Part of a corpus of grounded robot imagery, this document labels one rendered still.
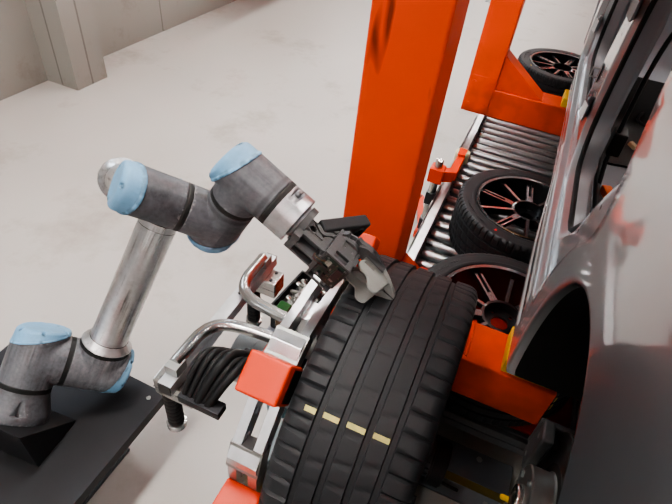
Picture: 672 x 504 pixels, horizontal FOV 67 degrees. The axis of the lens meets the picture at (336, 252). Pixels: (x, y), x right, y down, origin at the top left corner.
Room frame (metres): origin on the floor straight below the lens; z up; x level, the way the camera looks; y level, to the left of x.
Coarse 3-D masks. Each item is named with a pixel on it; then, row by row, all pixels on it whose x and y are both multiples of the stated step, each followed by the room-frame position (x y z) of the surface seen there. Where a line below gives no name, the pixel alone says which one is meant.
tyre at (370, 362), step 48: (432, 288) 0.69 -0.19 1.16; (336, 336) 0.54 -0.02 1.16; (384, 336) 0.55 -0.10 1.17; (432, 336) 0.56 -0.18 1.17; (336, 384) 0.47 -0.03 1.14; (384, 384) 0.47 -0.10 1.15; (432, 384) 0.47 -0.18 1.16; (288, 432) 0.41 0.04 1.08; (336, 432) 0.41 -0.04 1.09; (384, 432) 0.41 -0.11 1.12; (432, 432) 0.41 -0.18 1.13; (288, 480) 0.36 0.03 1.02; (336, 480) 0.35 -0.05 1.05; (384, 480) 0.35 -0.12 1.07
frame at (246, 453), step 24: (312, 288) 0.69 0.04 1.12; (336, 288) 0.70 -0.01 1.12; (288, 312) 0.62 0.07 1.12; (288, 336) 0.56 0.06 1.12; (312, 336) 0.59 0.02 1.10; (288, 360) 0.53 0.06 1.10; (240, 432) 0.44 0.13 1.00; (264, 432) 0.44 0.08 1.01; (240, 456) 0.41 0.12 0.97; (264, 456) 0.41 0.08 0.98; (240, 480) 0.41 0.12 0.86
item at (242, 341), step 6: (240, 336) 0.71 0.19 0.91; (246, 336) 0.71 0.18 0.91; (234, 342) 0.69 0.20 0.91; (240, 342) 0.69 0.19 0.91; (246, 342) 0.69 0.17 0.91; (252, 342) 0.70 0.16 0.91; (258, 342) 0.69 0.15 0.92; (264, 342) 0.70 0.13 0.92; (234, 348) 0.68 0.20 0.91; (240, 348) 0.68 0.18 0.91; (252, 348) 0.68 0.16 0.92; (258, 348) 0.68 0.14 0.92; (264, 348) 0.68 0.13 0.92
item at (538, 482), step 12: (564, 432) 0.56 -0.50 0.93; (564, 444) 0.53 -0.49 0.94; (552, 456) 0.54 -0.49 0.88; (564, 456) 0.50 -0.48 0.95; (528, 468) 0.50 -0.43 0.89; (540, 468) 0.49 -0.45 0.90; (552, 468) 0.50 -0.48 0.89; (564, 468) 0.47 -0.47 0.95; (516, 480) 0.50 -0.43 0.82; (528, 480) 0.46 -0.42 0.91; (540, 480) 0.46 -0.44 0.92; (552, 480) 0.46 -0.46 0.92; (528, 492) 0.44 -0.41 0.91; (540, 492) 0.43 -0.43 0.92; (552, 492) 0.44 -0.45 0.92
